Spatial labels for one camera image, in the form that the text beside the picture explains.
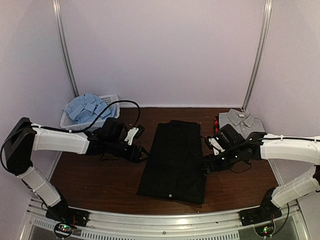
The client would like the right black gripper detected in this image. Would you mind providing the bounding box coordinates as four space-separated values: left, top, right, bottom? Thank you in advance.
199 146 241 175

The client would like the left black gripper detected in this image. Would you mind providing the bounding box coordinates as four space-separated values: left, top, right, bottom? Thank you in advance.
106 137 151 163

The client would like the grey button shirt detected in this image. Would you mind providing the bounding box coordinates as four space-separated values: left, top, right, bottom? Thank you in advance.
218 109 265 139

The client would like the black long sleeve shirt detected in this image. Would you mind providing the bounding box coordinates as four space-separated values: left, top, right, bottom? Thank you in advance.
137 120 207 205

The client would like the red black plaid shirt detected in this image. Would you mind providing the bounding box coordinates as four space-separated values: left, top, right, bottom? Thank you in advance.
213 116 220 133

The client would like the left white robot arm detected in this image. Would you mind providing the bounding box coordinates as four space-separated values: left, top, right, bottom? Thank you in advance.
0 117 149 222

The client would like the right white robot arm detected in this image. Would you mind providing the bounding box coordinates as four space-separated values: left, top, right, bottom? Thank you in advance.
201 124 320 221

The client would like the light blue shirt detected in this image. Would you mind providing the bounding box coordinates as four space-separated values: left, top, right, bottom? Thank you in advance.
63 93 109 124

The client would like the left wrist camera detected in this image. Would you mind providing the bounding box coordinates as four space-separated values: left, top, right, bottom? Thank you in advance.
124 125 145 146

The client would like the left black camera cable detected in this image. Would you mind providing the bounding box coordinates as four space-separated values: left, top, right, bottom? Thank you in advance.
67 99 141 132

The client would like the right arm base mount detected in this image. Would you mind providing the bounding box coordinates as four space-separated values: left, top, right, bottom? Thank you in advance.
239 187 282 238

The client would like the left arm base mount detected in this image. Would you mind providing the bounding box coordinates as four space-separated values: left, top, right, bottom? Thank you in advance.
41 196 90 240

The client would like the right aluminium frame post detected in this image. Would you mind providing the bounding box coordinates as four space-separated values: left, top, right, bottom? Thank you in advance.
241 0 273 112

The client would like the aluminium frame post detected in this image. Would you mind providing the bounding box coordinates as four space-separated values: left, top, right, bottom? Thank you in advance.
52 0 79 98
241 0 273 112

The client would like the left aluminium frame post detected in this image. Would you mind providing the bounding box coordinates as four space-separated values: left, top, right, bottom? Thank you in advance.
52 0 79 98

